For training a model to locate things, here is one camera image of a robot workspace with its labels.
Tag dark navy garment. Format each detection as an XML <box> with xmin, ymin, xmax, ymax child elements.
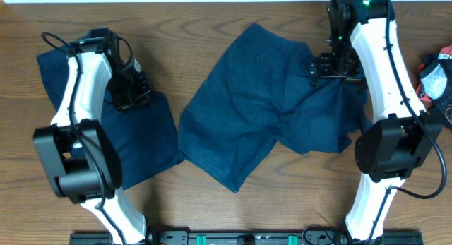
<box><xmin>37</xmin><ymin>50</ymin><xmax>184</xmax><ymax>189</ymax></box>

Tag dark blue shorts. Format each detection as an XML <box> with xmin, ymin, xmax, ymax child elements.
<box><xmin>179</xmin><ymin>23</ymin><xmax>371</xmax><ymax>192</ymax></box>

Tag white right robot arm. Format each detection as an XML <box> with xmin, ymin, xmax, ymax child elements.
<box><xmin>310</xmin><ymin>0</ymin><xmax>442</xmax><ymax>244</ymax></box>

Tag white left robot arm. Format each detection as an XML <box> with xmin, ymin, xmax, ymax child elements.
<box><xmin>33</xmin><ymin>28</ymin><xmax>158</xmax><ymax>244</ymax></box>

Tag red black clothes pile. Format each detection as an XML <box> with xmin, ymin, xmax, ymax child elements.
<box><xmin>416</xmin><ymin>45</ymin><xmax>451</xmax><ymax>130</ymax></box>

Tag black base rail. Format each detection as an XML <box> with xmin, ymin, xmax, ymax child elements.
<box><xmin>69</xmin><ymin>229</ymin><xmax>424</xmax><ymax>245</ymax></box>

